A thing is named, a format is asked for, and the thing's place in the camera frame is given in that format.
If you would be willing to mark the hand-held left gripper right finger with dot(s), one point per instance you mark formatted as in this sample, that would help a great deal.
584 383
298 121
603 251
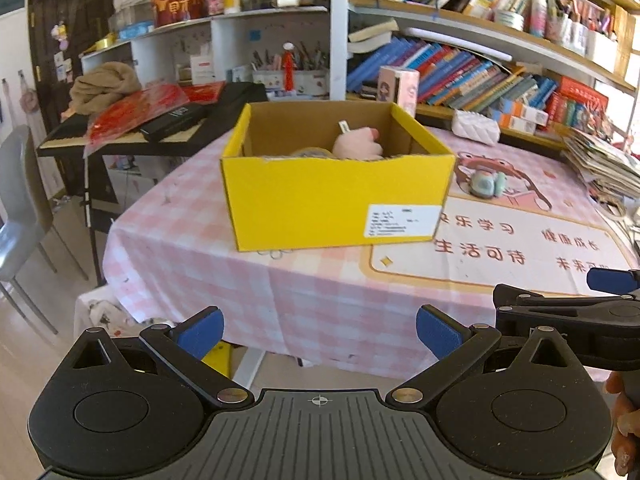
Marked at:
440 335

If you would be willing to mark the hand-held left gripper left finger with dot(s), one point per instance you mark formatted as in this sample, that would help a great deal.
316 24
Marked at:
202 332

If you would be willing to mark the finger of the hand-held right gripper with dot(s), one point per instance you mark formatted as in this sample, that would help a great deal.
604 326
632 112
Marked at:
515 305
607 279

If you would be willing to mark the yellow cardboard box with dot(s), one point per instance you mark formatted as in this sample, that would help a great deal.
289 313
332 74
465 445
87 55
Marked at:
310 210

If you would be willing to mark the person's right hand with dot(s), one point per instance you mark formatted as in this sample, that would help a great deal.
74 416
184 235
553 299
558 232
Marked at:
625 425

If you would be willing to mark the yellow object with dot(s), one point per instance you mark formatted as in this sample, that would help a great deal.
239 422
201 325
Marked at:
220 360

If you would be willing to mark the cartoon printed table mat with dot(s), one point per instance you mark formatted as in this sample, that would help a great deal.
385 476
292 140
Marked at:
500 260

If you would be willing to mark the white printed cloth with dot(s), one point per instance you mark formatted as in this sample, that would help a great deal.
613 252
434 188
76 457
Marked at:
105 315

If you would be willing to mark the pink checkered tablecloth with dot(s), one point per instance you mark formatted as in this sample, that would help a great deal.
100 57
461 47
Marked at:
300 300

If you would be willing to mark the stack of magazines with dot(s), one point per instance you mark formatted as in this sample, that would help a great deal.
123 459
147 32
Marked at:
600 162

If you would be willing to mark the small green pink toy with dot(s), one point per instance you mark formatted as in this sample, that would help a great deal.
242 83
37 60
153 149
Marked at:
485 184

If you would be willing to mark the black keyboard stand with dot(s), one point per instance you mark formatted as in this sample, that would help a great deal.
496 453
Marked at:
97 210

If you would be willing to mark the red boxed book set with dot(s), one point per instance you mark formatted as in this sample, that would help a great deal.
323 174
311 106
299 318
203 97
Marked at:
577 102

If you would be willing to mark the white quilted pouch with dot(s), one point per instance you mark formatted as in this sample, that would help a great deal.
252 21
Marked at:
475 126

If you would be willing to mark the pink plush toy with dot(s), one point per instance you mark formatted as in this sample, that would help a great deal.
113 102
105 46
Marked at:
357 145

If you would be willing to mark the black oblong case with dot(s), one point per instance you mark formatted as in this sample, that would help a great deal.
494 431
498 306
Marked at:
172 122

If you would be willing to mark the grey chair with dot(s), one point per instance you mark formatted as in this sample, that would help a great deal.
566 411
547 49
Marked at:
20 210

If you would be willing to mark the black electronic keyboard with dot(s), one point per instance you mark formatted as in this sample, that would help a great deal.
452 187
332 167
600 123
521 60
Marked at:
230 105

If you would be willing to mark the red decorations plastic bag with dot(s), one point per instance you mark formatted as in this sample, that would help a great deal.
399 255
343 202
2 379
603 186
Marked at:
132 110

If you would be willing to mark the long row of books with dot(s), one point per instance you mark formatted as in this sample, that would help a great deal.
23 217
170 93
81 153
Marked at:
450 77

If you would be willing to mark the white stationery organiser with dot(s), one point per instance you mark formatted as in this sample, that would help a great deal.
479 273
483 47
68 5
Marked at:
595 42

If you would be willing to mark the red paper packet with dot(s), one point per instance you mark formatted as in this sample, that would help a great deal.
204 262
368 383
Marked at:
205 91

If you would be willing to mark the pink figure box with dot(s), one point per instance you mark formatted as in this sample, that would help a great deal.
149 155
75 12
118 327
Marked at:
397 90

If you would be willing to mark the white box red label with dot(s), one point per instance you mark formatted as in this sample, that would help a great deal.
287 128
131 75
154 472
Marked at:
203 69

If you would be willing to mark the beige bundled cloth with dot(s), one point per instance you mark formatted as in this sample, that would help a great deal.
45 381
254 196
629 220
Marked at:
105 85

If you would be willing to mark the pastel striped bottle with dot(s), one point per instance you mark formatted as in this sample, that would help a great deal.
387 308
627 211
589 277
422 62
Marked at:
538 12

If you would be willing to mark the white pen holder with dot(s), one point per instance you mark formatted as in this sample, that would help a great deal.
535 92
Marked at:
312 80

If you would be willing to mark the pink hanging pouch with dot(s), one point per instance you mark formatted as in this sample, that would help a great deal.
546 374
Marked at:
27 97

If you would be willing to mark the white shelf unit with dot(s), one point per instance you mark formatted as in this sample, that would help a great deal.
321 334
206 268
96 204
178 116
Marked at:
230 35

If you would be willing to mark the yellow ribbon roll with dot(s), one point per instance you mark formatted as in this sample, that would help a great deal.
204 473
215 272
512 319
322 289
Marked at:
104 42

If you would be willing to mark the blue flat box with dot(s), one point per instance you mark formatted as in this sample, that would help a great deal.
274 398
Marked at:
136 30

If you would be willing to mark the wooden bookshelf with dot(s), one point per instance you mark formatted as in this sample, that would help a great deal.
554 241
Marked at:
339 35

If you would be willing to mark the small pink box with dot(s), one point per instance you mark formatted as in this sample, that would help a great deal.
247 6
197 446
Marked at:
216 1

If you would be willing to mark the dark door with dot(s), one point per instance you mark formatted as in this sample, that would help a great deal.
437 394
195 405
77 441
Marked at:
65 0

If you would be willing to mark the green wall picture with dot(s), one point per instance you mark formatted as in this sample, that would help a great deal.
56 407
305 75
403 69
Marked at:
11 1

